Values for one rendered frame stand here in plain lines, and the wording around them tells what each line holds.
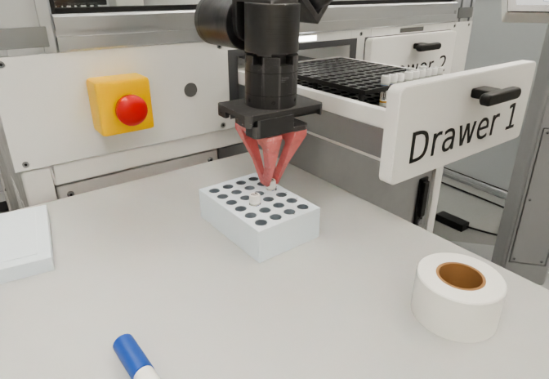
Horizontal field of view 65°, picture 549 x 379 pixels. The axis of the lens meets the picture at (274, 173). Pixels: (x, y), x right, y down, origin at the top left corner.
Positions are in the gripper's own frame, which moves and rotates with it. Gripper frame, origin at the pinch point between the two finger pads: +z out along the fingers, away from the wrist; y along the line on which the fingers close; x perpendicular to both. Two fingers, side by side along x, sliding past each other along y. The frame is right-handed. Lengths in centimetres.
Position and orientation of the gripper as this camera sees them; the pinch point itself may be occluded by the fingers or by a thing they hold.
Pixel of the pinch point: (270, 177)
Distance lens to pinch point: 51.4
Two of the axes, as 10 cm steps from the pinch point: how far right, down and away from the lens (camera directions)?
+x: 5.9, 3.4, -7.3
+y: -8.1, 2.3, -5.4
